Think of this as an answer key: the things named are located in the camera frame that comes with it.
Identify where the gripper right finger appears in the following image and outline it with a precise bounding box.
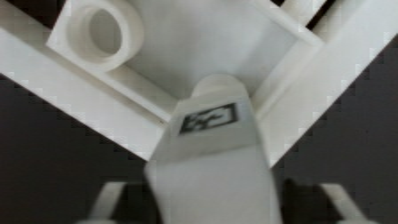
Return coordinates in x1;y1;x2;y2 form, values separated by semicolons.
322;183;381;224

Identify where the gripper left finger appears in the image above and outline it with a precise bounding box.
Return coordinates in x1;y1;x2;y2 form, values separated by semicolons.
77;182;127;224

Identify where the white tagged chair leg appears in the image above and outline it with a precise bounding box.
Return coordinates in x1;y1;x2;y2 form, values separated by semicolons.
146;75;283;224

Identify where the white chair seat panel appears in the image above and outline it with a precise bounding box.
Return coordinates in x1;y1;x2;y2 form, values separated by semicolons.
47;0;324;119

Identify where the white fence wall rail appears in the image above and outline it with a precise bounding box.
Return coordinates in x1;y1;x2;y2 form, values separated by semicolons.
0;0;398;160

